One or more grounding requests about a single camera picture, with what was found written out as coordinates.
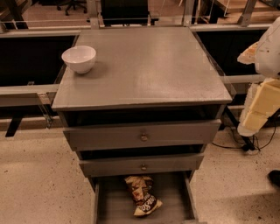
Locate brass top drawer knob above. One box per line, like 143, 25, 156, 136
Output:
141, 134, 148, 142

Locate brown chip bag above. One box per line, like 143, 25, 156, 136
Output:
124, 176, 163, 217

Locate black shoe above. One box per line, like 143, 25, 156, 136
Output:
269, 170, 280, 187

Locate black office chair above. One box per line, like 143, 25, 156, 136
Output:
56, 0, 88, 16

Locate middle grey drawer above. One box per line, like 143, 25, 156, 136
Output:
80, 153, 204, 177

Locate black table leg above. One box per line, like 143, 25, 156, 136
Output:
223, 107, 256, 151

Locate bottom grey drawer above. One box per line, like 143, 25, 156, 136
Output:
94, 172, 199, 224

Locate grey metal barrier rail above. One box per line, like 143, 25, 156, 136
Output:
0, 84, 59, 107

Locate black floor cables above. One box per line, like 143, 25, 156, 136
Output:
211, 116, 278, 152

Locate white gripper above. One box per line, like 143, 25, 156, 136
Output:
237, 79, 280, 137

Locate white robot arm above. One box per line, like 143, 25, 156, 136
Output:
237, 17, 280, 137

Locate top grey drawer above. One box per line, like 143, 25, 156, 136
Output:
64, 119, 221, 151

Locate white ceramic bowl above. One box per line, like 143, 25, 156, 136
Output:
61, 45, 96, 74

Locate grey wooden drawer cabinet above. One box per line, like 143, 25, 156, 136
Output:
51, 26, 234, 190

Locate grey drawer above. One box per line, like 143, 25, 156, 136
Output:
64, 119, 221, 151
94, 172, 199, 224
80, 153, 204, 177

